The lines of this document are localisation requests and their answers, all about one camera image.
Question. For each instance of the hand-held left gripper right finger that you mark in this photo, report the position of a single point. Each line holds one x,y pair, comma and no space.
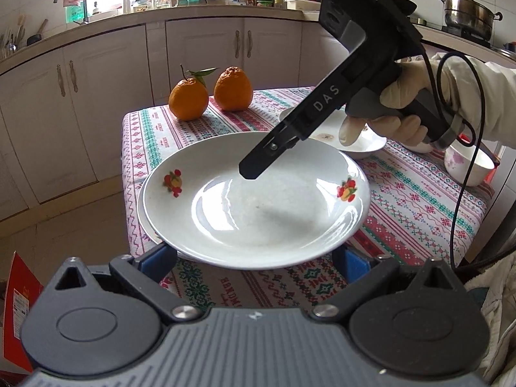
354,265

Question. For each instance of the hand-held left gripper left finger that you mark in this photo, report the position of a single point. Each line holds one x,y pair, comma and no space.
155,258

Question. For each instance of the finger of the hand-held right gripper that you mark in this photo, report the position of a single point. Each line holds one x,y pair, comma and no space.
266,155

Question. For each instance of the white plate with fruit print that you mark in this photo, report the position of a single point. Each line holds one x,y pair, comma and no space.
258,217

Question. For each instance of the white plate with small print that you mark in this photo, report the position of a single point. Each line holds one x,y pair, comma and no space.
363,145

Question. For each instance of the white bowl with pink flowers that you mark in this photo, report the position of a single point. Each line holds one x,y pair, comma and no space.
453,165

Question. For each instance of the person's right forearm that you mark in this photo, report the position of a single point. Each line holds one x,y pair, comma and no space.
492,100

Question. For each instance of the person's right hand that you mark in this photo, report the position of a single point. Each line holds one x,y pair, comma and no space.
431,80

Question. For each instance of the white cabinet door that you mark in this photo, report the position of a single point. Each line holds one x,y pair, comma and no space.
117,100
274,52
201,60
318,56
40,137

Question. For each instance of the orange without leaves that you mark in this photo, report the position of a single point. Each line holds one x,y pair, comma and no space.
234,90

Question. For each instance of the patterned red green tablecloth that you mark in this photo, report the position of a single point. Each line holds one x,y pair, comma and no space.
403,209

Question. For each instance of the white rectangular container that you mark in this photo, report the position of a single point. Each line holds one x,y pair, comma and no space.
302,4

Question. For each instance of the gas stove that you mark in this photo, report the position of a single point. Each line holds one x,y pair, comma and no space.
455,34

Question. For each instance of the orange with green leaves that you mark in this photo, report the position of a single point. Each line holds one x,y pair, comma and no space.
187,100

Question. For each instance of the steel steamer pot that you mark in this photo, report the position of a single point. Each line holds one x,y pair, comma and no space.
467,16

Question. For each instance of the red cardboard box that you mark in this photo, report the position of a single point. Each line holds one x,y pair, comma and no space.
18,302

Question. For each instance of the person's white jacket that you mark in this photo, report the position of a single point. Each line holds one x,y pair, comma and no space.
496,310

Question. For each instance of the kitchen countertop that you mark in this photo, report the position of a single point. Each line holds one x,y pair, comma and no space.
201,11

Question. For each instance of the clear glass mug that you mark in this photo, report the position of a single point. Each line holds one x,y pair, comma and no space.
164,0

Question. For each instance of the glass jar with green lid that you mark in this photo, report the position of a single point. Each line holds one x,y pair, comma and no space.
142,4

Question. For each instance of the green dish soap bottle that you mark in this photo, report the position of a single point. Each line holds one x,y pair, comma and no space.
74,12

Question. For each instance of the small black ladle pan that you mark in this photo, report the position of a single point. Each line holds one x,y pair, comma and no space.
36,36

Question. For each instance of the cooking utensils bundle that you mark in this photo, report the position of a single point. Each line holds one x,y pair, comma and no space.
10,40

